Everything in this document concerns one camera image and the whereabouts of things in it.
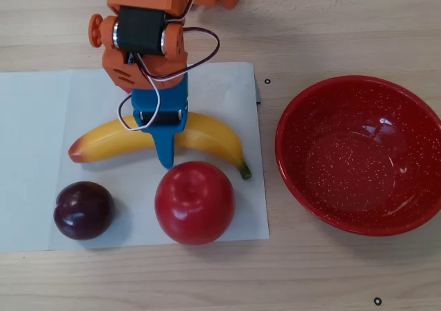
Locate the blue gripper black motor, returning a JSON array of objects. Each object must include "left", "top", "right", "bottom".
[{"left": 130, "top": 72, "right": 190, "bottom": 170}]

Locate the yellow plastic banana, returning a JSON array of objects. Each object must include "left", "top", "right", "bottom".
[{"left": 68, "top": 111, "right": 253, "bottom": 181}]

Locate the red speckled bowl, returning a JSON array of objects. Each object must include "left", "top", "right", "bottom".
[{"left": 274, "top": 74, "right": 441, "bottom": 237}]

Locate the red plastic apple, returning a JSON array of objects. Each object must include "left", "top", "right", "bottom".
[{"left": 154, "top": 160, "right": 236, "bottom": 247}]

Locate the dark purple plastic plum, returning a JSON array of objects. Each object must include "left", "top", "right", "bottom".
[{"left": 52, "top": 181, "right": 116, "bottom": 241}]

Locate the white paper sheet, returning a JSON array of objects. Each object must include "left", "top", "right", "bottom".
[{"left": 0, "top": 61, "right": 270, "bottom": 254}]

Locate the white red black servo wire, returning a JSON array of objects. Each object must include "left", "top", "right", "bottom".
[{"left": 116, "top": 0, "right": 221, "bottom": 133}]

